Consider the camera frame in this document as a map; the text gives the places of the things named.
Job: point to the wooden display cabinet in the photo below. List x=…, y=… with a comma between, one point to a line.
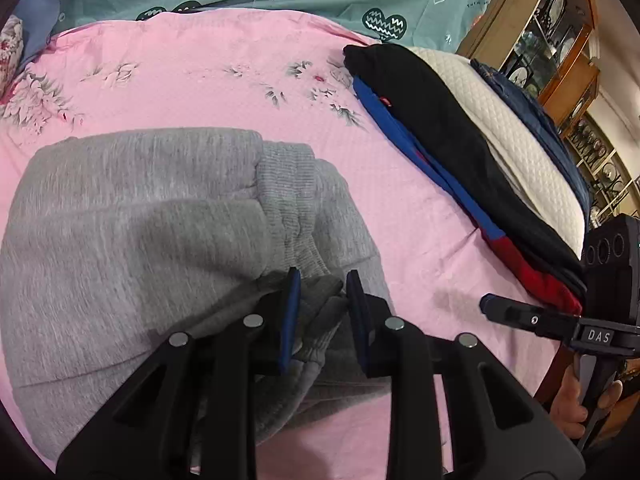
x=520, y=5

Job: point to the black folded garment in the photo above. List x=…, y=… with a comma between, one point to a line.
x=440, y=125

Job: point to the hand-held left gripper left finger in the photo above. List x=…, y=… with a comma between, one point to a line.
x=290, y=320

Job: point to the dark blue jeans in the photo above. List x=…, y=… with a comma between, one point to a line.
x=535, y=115

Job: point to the person's right hand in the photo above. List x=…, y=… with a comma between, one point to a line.
x=570, y=405

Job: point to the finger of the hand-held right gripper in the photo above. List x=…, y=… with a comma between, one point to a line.
x=520, y=316

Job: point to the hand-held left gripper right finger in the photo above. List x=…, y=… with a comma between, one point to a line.
x=357, y=320

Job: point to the cream quilted cloth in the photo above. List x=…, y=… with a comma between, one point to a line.
x=515, y=145

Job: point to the pink floral bed sheet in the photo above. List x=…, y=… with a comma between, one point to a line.
x=200, y=95

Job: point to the grey sweat pants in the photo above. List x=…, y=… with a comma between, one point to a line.
x=125, y=240

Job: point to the blue plaid pillow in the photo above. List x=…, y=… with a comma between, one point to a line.
x=37, y=25

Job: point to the blue and red garment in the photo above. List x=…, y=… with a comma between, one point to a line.
x=450, y=180

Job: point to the red floral folded quilt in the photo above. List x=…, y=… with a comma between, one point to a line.
x=10, y=45

